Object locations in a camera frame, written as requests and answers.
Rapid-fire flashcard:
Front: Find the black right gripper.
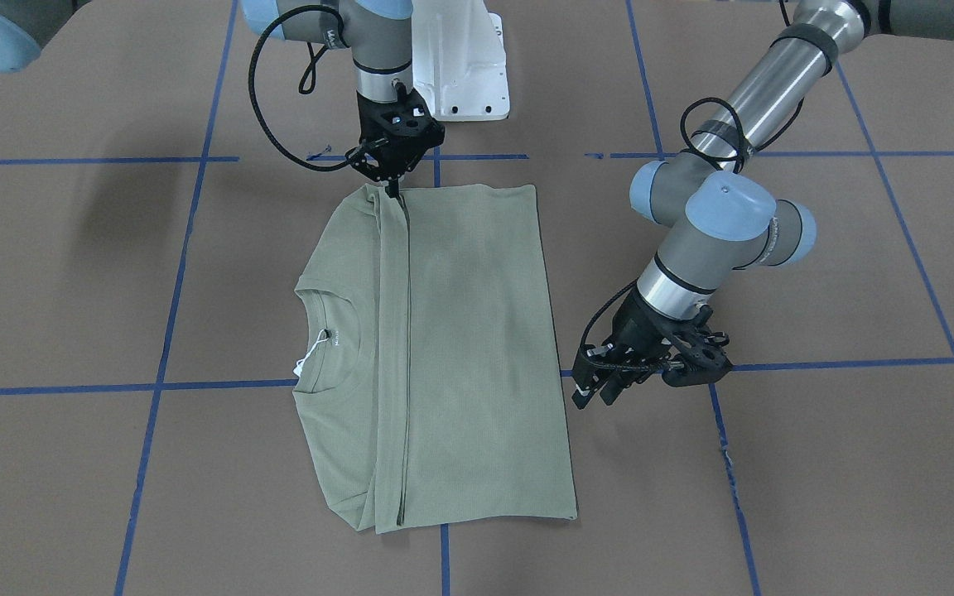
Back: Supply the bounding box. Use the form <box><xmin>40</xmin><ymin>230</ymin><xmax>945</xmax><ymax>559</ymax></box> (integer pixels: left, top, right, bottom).
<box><xmin>347</xmin><ymin>89</ymin><xmax>446</xmax><ymax>199</ymax></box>

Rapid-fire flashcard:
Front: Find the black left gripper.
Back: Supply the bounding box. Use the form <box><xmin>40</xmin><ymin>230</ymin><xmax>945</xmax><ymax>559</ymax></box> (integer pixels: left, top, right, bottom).
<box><xmin>571</xmin><ymin>286</ymin><xmax>684</xmax><ymax>410</ymax></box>

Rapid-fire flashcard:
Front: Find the olive green long-sleeve shirt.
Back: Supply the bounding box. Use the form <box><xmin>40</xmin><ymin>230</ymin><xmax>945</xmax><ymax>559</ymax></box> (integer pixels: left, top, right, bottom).
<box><xmin>294</xmin><ymin>185</ymin><xmax>578</xmax><ymax>533</ymax></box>

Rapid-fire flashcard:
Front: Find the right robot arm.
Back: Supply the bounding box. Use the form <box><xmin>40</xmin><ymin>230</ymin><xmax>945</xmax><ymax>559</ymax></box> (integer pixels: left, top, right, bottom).
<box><xmin>0</xmin><ymin>1</ymin><xmax>446</xmax><ymax>199</ymax></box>

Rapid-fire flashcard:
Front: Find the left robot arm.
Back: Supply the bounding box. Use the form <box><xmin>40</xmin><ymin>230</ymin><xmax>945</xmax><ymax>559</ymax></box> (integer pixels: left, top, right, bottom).
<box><xmin>572</xmin><ymin>1</ymin><xmax>954</xmax><ymax>408</ymax></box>

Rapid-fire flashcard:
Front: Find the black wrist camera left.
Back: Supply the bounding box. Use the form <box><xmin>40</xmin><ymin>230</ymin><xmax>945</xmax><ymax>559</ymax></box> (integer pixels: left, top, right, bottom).
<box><xmin>658</xmin><ymin>305</ymin><xmax>734</xmax><ymax>387</ymax></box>

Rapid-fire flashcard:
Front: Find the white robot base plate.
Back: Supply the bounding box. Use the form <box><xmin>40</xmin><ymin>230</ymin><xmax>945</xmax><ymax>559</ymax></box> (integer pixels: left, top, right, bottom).
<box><xmin>412</xmin><ymin>1</ymin><xmax>511</xmax><ymax>122</ymax></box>

